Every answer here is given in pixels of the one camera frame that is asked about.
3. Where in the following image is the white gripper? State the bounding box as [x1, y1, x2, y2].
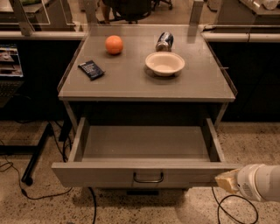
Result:
[214, 164, 263, 201]

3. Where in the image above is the grey top drawer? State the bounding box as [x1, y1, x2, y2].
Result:
[52, 118, 240, 189]

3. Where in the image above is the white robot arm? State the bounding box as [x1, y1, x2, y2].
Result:
[215, 164, 280, 202]

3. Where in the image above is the grey drawer cabinet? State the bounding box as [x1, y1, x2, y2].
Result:
[59, 24, 236, 117]

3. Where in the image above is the white bowl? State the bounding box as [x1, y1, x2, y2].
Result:
[145, 52, 186, 77]

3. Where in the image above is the blue soda can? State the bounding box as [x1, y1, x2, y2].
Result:
[156, 31, 173, 52]

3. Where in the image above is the dark blue snack packet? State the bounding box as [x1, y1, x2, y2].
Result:
[78, 60, 104, 81]

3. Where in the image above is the orange fruit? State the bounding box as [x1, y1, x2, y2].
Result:
[105, 35, 123, 55]

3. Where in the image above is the black desk leg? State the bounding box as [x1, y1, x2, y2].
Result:
[0, 124, 53, 186]

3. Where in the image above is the black office chair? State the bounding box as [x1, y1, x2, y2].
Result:
[110, 0, 173, 24]

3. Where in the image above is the laptop computer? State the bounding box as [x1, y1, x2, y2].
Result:
[0, 44, 25, 108]

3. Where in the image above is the black cable right floor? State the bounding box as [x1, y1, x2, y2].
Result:
[211, 186, 260, 224]

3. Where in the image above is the black cable floor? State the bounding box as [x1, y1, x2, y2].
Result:
[0, 139, 74, 201]
[211, 186, 260, 224]

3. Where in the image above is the white rail right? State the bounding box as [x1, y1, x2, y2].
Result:
[202, 32, 280, 43]

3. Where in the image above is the white rail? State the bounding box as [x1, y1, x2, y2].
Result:
[0, 31, 87, 40]
[202, 32, 280, 43]

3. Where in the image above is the black cable left floor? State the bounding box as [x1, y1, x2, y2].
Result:
[0, 139, 74, 201]

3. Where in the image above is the white rail left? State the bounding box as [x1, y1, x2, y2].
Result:
[0, 31, 87, 40]

